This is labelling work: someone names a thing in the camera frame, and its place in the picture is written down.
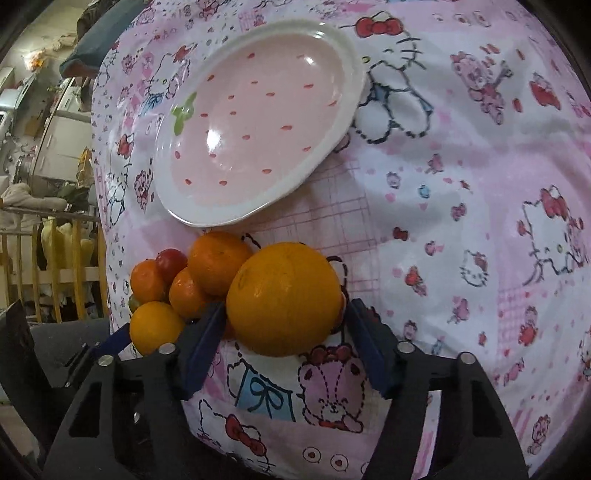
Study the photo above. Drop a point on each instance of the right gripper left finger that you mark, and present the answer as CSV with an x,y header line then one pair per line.
x,y
126,420

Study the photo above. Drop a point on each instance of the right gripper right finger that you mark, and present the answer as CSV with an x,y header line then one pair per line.
x,y
475,438

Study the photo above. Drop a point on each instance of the small orange tangerine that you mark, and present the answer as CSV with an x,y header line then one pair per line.
x,y
187,298

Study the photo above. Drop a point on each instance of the medium orange tangerine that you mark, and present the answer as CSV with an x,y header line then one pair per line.
x,y
214,259

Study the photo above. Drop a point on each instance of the large orange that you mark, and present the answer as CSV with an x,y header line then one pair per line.
x,y
284,300

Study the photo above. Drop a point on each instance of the small yellow-orange tangerine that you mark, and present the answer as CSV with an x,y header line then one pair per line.
x,y
153,324

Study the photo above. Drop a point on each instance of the green grape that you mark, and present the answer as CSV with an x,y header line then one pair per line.
x,y
133,304

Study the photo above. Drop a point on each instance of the small red tomato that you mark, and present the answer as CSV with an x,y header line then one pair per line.
x,y
169,263

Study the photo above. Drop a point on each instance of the pink cartoon print bedsheet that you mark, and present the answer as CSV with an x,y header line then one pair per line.
x,y
457,207

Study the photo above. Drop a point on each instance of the white cabinet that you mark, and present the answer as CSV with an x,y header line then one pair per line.
x,y
66,136

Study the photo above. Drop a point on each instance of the pink strawberry pattern plate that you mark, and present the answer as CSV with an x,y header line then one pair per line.
x,y
255,120

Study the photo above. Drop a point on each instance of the teal pillow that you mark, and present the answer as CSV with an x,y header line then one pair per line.
x,y
97,30

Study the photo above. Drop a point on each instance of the wooden crib rail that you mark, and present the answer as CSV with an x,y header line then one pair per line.
x,y
50,259

